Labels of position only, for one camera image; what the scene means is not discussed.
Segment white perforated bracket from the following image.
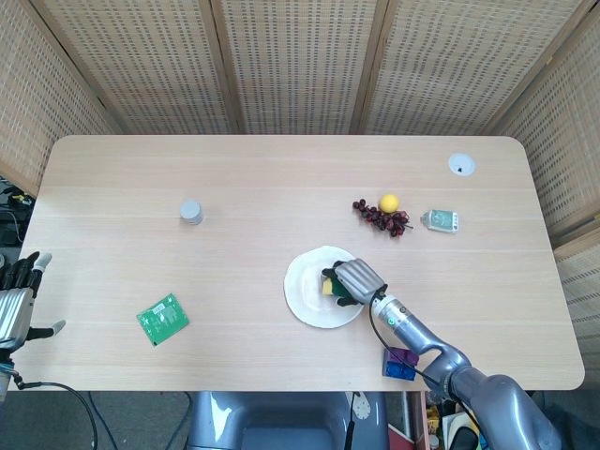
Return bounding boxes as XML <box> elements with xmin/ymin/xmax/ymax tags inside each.
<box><xmin>351</xmin><ymin>391</ymin><xmax>375</xmax><ymax>423</ymax></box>

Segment blue toy brick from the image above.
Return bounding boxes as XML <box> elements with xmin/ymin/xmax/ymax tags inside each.
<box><xmin>382</xmin><ymin>359</ymin><xmax>417</xmax><ymax>382</ymax></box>

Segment white cable grommet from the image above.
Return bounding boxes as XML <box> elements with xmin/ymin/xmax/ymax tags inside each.
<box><xmin>447</xmin><ymin>153</ymin><xmax>476</xmax><ymax>177</ymax></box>

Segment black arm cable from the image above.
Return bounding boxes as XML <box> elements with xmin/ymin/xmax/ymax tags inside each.
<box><xmin>367</xmin><ymin>286</ymin><xmax>488</xmax><ymax>450</ymax></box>
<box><xmin>8</xmin><ymin>369</ymin><xmax>100</xmax><ymax>450</ymax></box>

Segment tangled black cables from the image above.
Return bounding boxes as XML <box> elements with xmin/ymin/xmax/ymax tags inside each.
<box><xmin>0</xmin><ymin>177</ymin><xmax>37</xmax><ymax>248</ymax></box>

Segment small white timer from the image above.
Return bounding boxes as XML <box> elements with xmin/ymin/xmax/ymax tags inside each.
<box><xmin>419</xmin><ymin>209</ymin><xmax>460</xmax><ymax>235</ymax></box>

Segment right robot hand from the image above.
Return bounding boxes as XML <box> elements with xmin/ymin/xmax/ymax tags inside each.
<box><xmin>321</xmin><ymin>257</ymin><xmax>389</xmax><ymax>308</ymax></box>

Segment green snack packet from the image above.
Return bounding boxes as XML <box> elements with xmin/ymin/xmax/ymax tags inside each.
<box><xmin>136</xmin><ymin>292</ymin><xmax>191</xmax><ymax>349</ymax></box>

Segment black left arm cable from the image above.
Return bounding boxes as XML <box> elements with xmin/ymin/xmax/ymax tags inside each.
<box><xmin>8</xmin><ymin>369</ymin><xmax>100</xmax><ymax>450</ymax></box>

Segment white plate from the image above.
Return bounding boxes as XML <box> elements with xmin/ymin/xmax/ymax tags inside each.
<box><xmin>283</xmin><ymin>245</ymin><xmax>365</xmax><ymax>329</ymax></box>

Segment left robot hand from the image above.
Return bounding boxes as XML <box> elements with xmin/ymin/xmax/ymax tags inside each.
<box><xmin>0</xmin><ymin>251</ymin><xmax>67</xmax><ymax>352</ymax></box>

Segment dark red grape bunch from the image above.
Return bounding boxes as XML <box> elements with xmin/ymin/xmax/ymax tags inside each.
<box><xmin>352</xmin><ymin>198</ymin><xmax>415</xmax><ymax>238</ymax></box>

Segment black rounded object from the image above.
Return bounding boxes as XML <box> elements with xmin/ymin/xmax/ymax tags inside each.
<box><xmin>449</xmin><ymin>427</ymin><xmax>479</xmax><ymax>450</ymax></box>

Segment purple toy brick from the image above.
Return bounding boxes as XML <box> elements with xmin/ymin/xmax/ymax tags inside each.
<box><xmin>383</xmin><ymin>346</ymin><xmax>419</xmax><ymax>368</ymax></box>

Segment grey cylindrical can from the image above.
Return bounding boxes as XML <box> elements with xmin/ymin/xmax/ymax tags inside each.
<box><xmin>178</xmin><ymin>199</ymin><xmax>205</xmax><ymax>226</ymax></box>

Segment woven bamboo screen panel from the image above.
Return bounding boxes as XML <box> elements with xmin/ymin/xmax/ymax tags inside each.
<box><xmin>32</xmin><ymin>0</ymin><xmax>240</xmax><ymax>137</ymax></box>
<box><xmin>360</xmin><ymin>0</ymin><xmax>600</xmax><ymax>137</ymax></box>
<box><xmin>485</xmin><ymin>27</ymin><xmax>600</xmax><ymax>245</ymax></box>
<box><xmin>0</xmin><ymin>0</ymin><xmax>118</xmax><ymax>196</ymax></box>
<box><xmin>552</xmin><ymin>233</ymin><xmax>600</xmax><ymax>381</ymax></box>
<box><xmin>205</xmin><ymin>0</ymin><xmax>390</xmax><ymax>137</ymax></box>

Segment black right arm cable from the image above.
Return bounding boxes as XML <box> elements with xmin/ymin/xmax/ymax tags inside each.
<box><xmin>367</xmin><ymin>286</ymin><xmax>488</xmax><ymax>450</ymax></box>

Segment green yellow sponge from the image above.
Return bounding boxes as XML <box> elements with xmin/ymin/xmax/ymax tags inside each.
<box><xmin>320</xmin><ymin>276</ymin><xmax>346</xmax><ymax>298</ymax></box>

